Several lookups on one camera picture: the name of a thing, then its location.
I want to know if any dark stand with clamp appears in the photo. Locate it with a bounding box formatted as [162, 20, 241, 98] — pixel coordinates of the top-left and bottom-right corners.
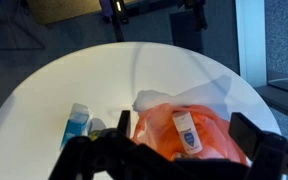
[169, 0, 209, 54]

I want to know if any black tripod stand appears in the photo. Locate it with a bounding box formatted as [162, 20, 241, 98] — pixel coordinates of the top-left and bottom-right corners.
[98, 0, 130, 43]

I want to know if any orange plastic bag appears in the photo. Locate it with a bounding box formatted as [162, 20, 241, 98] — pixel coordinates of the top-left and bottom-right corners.
[130, 102, 252, 168]

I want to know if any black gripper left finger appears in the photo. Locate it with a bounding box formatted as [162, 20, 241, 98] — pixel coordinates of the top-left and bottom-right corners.
[48, 109, 172, 180]

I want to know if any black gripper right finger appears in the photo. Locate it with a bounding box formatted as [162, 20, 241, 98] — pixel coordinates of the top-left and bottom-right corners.
[228, 112, 288, 180]

